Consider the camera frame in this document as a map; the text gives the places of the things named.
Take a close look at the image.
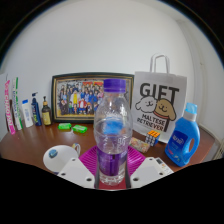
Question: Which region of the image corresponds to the small green pack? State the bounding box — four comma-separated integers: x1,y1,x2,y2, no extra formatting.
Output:
57,122,73,131
72,124,88,134

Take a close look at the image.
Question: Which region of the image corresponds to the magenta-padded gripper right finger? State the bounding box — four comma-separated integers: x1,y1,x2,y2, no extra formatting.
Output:
125,145,168,189

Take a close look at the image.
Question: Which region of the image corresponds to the clear purple-capped water bottle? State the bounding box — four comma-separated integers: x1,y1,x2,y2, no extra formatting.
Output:
93,78,134,187

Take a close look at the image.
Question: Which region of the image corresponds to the tall pink box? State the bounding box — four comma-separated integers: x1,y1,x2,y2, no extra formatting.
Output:
3,79,17,136

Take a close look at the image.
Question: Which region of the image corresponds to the framed group photo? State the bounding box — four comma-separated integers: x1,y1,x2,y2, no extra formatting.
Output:
50,72,135,124

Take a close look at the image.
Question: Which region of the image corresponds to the brown wooden side table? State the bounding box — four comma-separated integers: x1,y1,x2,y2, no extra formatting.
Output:
198,123,221,162

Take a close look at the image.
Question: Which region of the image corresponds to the blue and white paper cup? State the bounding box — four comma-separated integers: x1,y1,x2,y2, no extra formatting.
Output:
42,143,82,174

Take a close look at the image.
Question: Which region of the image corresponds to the white blue-capped bottle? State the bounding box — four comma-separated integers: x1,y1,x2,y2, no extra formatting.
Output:
21,98,35,129

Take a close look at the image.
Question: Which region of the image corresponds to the tall white green box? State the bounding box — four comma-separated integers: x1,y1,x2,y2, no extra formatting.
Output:
11,76,24,131

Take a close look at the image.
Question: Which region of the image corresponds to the white paper gift bag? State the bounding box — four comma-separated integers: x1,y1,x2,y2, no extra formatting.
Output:
130,53,188,144

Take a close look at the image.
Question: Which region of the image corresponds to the flat round red coaster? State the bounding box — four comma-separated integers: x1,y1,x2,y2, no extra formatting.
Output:
98,180,130,191

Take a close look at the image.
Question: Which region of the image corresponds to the small patterned pouch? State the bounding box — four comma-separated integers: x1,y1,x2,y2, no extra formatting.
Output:
129,136,151,154

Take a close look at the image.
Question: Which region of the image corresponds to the blue detergent bottle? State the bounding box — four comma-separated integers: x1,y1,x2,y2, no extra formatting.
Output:
164,102,202,168

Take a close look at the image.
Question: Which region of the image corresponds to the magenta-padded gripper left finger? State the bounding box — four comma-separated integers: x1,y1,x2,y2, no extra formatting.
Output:
57,145,99,189

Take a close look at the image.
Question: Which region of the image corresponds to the colourful puzzle cube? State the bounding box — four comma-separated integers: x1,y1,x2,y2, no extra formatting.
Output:
145,129,161,147

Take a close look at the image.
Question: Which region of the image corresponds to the white radiator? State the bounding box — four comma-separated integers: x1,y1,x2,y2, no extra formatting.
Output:
213,138,224,161

